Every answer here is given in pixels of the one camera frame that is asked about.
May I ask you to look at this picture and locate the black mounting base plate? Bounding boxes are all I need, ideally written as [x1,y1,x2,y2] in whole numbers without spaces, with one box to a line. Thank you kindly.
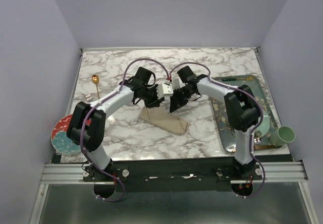
[83,157,262,197]

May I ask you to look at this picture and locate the red and blue round plate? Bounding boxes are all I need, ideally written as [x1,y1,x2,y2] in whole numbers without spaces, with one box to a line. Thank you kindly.
[50,115,81,155]

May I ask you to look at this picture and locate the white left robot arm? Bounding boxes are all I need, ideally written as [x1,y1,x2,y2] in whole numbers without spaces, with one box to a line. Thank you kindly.
[67,67,162,181]

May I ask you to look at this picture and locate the beige linen napkin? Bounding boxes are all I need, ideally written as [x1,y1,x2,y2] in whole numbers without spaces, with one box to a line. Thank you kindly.
[139,107,190,135]

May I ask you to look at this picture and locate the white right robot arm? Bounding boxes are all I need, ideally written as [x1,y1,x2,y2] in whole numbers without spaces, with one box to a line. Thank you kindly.
[168,63,263,180]

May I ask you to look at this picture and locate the mint green plate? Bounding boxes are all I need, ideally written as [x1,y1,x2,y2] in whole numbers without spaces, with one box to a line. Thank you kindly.
[254,110,271,138]

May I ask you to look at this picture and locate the gold spoon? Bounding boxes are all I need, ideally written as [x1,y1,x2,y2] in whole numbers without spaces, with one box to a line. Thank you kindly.
[91,75,100,98]

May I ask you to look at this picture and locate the mint green cup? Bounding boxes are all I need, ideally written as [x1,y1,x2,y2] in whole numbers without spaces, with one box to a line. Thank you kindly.
[270,126,296,146]

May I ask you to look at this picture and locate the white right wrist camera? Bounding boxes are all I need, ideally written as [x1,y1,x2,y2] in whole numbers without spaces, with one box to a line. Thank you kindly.
[171,78,181,91]

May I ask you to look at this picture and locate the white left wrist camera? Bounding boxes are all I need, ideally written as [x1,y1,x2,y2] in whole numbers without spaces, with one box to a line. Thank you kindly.
[156,83,174,99]

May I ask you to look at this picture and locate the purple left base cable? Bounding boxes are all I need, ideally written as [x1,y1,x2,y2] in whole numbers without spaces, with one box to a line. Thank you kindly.
[90,171,128,202]

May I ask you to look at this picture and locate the aluminium frame rail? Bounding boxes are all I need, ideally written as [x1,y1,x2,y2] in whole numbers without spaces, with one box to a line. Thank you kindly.
[40,162,308,185]

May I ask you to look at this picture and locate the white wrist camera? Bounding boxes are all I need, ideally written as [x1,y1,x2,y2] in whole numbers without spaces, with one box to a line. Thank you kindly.
[171,78,181,91]
[156,83,174,99]

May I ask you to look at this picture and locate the silver spoon on tray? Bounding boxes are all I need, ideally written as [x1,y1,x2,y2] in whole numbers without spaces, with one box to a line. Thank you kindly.
[254,138,262,144]

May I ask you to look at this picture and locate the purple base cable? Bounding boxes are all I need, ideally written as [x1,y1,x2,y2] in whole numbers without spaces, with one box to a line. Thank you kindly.
[90,171,128,202]
[236,155,268,200]

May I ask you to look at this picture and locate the silver fork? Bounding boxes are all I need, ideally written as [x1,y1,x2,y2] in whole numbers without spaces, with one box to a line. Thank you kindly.
[85,92,92,102]

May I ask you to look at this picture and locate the floral teal serving tray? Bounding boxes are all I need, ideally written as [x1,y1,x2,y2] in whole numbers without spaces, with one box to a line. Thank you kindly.
[210,75,278,153]

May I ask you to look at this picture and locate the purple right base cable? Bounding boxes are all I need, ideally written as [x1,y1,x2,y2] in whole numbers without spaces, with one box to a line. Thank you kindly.
[236,155,268,200]

